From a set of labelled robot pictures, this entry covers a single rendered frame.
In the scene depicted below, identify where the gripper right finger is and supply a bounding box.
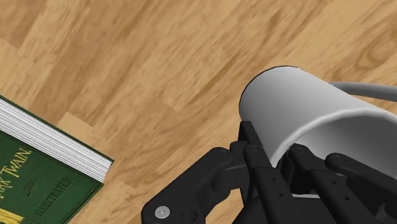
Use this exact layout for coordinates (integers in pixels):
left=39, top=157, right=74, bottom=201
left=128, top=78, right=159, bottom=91
left=288, top=143, right=397, bottom=224

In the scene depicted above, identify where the white mug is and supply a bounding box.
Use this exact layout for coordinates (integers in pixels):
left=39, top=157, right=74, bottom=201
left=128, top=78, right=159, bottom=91
left=239, top=66, right=397, bottom=199

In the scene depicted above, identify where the green hardcover book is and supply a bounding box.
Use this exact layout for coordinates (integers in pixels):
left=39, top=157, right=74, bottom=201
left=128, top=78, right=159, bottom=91
left=0, top=94, right=115, bottom=224

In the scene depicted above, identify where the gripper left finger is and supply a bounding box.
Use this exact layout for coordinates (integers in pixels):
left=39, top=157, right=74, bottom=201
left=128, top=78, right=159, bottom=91
left=141, top=120, right=298, bottom=224

